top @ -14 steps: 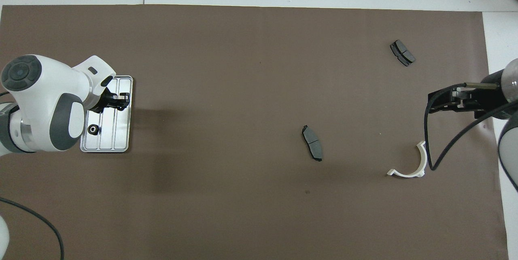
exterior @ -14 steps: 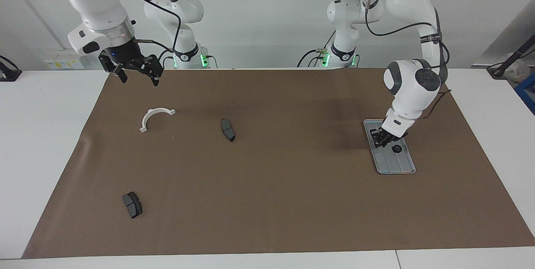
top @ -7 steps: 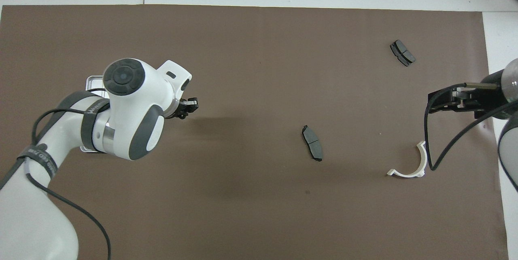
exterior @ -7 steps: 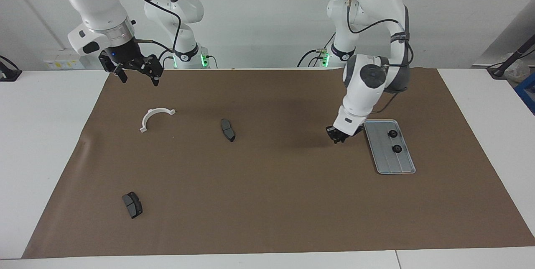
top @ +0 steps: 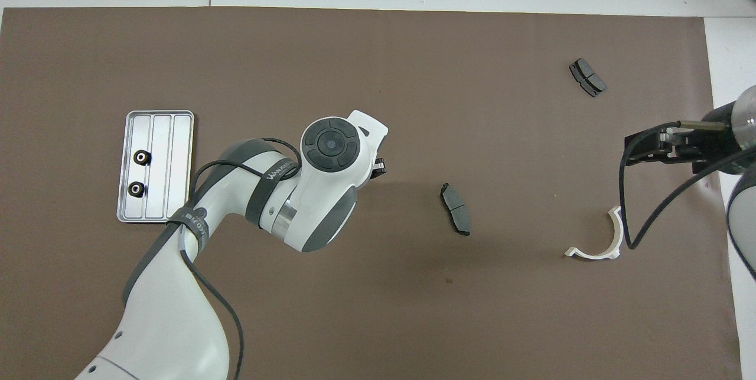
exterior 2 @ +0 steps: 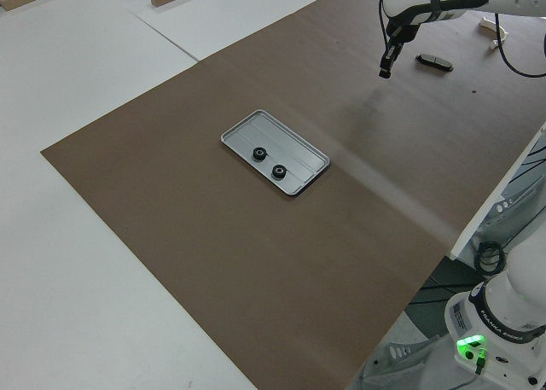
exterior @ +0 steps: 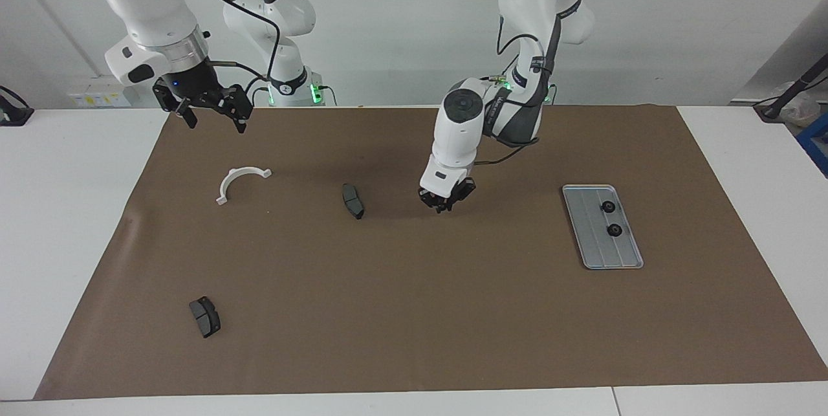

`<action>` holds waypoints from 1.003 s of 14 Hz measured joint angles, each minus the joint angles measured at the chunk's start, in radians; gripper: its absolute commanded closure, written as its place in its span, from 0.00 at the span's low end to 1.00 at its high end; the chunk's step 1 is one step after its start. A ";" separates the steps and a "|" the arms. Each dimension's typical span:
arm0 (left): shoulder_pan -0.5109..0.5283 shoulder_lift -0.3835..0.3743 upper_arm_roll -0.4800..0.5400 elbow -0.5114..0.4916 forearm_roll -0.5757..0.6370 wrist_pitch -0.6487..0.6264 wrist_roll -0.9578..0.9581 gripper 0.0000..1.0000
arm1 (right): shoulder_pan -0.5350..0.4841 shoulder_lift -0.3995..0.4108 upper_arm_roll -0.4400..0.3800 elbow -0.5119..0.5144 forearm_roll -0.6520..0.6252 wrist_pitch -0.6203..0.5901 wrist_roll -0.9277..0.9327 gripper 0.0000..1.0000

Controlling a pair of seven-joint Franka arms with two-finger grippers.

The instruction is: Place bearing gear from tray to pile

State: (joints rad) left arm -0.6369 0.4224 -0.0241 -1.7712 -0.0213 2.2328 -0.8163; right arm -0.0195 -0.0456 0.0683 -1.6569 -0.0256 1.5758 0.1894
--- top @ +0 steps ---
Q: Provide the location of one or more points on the dark grey brake pad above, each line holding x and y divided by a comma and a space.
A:
587, 77
455, 208

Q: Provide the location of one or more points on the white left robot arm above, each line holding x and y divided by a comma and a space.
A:
165, 321

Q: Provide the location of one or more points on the white curved plastic bracket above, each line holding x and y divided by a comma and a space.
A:
596, 255

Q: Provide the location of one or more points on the large black bearing gear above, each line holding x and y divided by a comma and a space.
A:
136, 190
141, 158

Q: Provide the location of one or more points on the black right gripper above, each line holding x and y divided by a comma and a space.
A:
711, 149

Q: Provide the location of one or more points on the brown table mat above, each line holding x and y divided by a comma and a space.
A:
413, 321

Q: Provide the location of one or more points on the silver metal tray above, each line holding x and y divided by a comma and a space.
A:
159, 132

